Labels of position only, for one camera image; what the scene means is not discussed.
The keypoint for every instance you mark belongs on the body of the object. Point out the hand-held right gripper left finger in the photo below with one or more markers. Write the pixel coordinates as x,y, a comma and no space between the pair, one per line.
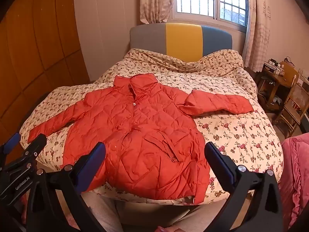
93,159

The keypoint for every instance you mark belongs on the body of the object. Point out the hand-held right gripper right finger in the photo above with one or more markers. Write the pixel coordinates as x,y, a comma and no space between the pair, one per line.
218,159

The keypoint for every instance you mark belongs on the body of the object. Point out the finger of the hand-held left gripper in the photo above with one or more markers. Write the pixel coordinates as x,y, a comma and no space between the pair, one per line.
33,147
12,143

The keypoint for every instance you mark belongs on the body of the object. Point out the red quilted jacket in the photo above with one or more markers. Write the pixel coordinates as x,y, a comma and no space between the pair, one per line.
144,137

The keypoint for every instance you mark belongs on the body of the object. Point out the floral quilt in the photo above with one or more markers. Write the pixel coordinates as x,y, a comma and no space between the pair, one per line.
241,130

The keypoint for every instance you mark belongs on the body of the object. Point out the pink ruffled cloth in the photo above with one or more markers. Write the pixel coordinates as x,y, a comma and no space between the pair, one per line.
295,174

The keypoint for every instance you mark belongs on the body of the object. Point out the person's legs in light trousers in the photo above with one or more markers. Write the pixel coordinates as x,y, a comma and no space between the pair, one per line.
149,215

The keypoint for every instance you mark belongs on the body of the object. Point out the dark wooden side table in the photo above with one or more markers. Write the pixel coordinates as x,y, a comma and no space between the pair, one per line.
270,82

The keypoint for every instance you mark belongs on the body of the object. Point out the wooden chair with cane back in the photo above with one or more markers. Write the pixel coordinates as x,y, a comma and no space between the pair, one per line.
298,96

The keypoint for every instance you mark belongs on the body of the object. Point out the wooden wardrobe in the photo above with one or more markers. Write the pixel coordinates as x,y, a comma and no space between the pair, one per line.
36,41

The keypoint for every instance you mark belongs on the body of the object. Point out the round tin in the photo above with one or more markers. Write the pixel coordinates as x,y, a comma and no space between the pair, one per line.
268,66

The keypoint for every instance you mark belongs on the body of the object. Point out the wooden chair with solid back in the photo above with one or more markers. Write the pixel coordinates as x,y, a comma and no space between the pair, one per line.
289,73

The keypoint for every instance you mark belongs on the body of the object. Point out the grey and yellow headboard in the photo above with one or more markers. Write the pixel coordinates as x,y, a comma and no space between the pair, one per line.
183,38

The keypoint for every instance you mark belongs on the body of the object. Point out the long patterned curtain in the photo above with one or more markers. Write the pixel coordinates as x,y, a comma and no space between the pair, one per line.
258,29

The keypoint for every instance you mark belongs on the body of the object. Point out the barred window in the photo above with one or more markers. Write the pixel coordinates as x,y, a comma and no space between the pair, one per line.
212,0

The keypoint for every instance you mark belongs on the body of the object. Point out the short patterned curtain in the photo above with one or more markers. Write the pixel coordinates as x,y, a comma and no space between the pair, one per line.
154,2

